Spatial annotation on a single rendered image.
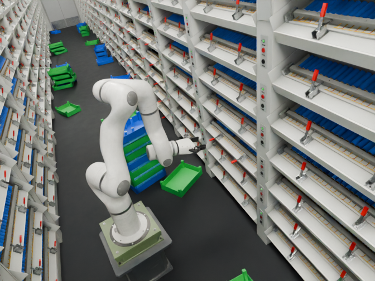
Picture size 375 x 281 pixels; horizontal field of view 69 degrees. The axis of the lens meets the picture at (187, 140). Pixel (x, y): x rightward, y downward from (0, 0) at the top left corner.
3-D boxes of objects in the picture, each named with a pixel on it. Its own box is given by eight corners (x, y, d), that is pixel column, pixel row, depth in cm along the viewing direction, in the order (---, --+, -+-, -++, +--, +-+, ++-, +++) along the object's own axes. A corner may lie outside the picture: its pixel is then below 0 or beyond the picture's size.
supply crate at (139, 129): (119, 146, 189) (116, 137, 184) (106, 136, 202) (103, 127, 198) (154, 127, 203) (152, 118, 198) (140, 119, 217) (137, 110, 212)
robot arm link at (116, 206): (118, 219, 127) (101, 183, 113) (95, 203, 137) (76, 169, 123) (136, 201, 134) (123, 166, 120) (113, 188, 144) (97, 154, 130)
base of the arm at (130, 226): (115, 250, 135) (103, 227, 124) (110, 221, 150) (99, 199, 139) (151, 234, 140) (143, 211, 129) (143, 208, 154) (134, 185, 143)
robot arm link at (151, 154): (174, 147, 144) (168, 138, 151) (150, 151, 139) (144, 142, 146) (173, 160, 148) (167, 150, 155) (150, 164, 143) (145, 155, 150)
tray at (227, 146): (259, 182, 147) (253, 173, 142) (207, 132, 195) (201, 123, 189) (287, 159, 148) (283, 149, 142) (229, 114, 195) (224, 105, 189)
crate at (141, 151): (125, 164, 198) (123, 155, 193) (113, 153, 212) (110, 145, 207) (158, 144, 212) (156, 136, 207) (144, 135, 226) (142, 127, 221)
